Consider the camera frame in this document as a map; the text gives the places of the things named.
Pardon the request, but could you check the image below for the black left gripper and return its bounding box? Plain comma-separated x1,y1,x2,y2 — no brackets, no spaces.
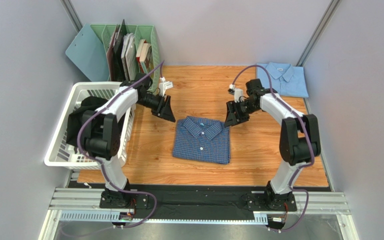
138,93,177,123

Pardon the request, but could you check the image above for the blue checked long sleeve shirt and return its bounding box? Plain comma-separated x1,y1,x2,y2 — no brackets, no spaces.
172,116,231,165

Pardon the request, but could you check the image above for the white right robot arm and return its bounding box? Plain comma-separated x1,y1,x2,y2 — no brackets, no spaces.
224,79,321,209

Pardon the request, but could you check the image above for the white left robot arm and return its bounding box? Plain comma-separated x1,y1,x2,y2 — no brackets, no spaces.
76,73,176,207

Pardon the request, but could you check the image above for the red spine book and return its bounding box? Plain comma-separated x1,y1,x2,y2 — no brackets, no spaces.
136,39,154,74

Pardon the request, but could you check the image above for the folded light blue shirt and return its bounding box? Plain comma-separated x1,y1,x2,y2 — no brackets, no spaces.
257,62,309,98

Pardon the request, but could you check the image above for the white paper folder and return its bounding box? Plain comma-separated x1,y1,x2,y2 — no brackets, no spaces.
120,33,140,81

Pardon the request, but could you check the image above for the black shirt in basket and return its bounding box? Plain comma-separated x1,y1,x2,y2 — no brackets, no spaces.
66,96,125,152

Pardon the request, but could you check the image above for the dark brown folder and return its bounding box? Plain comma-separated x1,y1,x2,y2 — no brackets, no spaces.
106,19,127,82

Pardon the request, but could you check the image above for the green plastic file rack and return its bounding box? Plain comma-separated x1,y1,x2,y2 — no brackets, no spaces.
90,23,162,95

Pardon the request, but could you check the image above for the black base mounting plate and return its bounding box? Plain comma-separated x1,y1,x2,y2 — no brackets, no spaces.
67,181,298,221

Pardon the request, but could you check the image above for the light blue clipboard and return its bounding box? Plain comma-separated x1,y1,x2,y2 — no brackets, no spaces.
65,23,110,82

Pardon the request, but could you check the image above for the white plastic laundry basket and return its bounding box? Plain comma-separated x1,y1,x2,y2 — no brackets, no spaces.
44,82,136,170

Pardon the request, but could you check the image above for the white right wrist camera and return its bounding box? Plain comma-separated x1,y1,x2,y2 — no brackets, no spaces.
228,84,244,103

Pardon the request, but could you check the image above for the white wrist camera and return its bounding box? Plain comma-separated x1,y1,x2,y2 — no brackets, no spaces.
158,77,174,96
228,84,244,103

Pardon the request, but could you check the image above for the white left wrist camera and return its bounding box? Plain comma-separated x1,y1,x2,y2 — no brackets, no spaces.
158,77,174,96

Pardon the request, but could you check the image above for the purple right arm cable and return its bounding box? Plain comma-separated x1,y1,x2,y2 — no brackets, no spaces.
231,64,315,233

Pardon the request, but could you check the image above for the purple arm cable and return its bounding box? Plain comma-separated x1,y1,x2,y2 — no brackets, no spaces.
76,59,166,231
231,64,315,233

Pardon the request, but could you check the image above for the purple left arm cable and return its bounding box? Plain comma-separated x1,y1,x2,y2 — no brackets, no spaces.
76,59,166,231

